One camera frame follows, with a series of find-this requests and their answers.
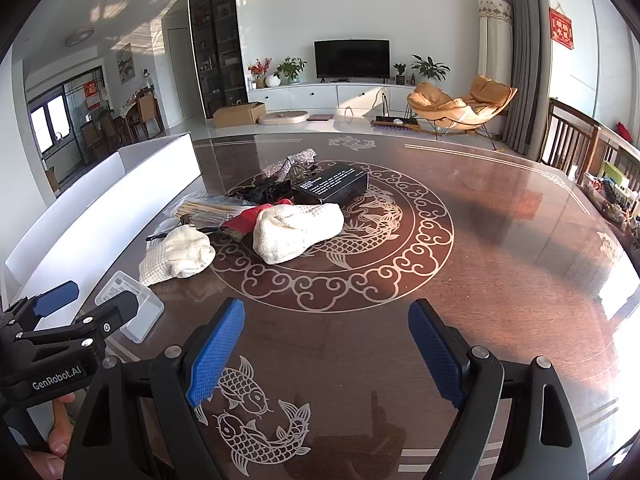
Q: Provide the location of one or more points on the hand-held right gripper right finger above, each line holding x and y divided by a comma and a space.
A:
435, 355

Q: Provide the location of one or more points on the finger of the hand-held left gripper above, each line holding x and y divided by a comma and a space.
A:
55, 297
115, 310

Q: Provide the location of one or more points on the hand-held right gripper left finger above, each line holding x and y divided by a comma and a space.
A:
217, 355

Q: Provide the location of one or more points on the clear plastic case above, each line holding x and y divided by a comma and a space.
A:
145, 310

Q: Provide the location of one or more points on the clear bag of cotton swabs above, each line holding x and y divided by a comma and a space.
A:
210, 208

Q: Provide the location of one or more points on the large white knit glove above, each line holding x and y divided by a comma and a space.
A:
295, 232

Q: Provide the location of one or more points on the person's left hand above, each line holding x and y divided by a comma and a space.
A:
59, 435

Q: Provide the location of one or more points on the small white knit glove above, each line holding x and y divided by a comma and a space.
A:
175, 257

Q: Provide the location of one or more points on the red folded cloth bag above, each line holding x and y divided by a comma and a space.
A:
247, 220

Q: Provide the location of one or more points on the wooden dining chair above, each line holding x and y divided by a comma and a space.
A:
95, 137
148, 110

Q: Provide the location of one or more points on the black printed box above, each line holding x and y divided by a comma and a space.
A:
330, 185

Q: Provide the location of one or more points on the red door sign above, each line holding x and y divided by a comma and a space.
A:
92, 95

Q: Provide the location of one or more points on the brown cardboard box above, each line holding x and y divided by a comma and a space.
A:
239, 115

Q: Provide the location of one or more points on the black floor stand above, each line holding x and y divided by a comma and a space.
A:
395, 120

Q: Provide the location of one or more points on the pile of assorted clutter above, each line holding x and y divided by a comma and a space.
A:
612, 195

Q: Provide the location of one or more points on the beige round floor cushion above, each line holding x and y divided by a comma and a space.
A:
284, 117

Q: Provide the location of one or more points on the orange lounge chair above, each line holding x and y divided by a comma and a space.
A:
450, 107

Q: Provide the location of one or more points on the dark wooden chair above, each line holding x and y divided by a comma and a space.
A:
565, 135

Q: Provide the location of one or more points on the maroon flat pad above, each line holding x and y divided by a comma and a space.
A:
320, 117

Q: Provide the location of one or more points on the round ceiling lamp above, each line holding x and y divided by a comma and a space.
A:
80, 36

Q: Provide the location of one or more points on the white television cabinet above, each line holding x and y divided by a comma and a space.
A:
310, 96

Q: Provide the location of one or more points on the white round vase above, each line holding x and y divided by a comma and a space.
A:
273, 81

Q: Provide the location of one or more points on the red flower bouquet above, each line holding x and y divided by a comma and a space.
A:
260, 67

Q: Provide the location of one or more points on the dark glass display cabinet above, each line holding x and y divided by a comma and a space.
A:
217, 45

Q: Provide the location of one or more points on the small potted plant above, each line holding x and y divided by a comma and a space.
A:
399, 72

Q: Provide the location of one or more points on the large leafy potted plant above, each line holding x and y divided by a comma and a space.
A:
429, 67

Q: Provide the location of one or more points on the bushy green potted plant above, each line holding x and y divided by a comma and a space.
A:
290, 69

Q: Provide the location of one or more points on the black television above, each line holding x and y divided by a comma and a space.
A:
350, 59

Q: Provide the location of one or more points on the grey curtain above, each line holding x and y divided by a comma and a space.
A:
525, 60

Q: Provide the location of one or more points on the covered standing air conditioner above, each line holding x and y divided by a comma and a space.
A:
494, 40

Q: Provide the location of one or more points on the framed wall painting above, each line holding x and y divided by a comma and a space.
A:
125, 62

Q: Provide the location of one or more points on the red wall hanging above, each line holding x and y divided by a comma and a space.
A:
561, 29

